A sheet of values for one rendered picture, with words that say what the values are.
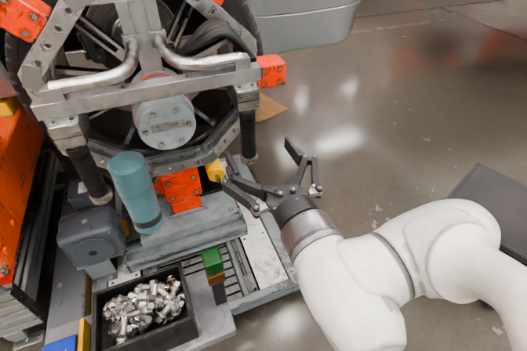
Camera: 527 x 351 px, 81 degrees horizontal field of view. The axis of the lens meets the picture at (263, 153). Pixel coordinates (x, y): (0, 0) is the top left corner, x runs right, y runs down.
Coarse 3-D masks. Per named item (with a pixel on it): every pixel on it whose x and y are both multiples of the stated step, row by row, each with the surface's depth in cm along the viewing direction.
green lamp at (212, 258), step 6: (204, 252) 67; (210, 252) 67; (216, 252) 67; (204, 258) 66; (210, 258) 66; (216, 258) 66; (204, 264) 65; (210, 264) 64; (216, 264) 65; (222, 264) 66; (210, 270) 65; (216, 270) 66; (222, 270) 67
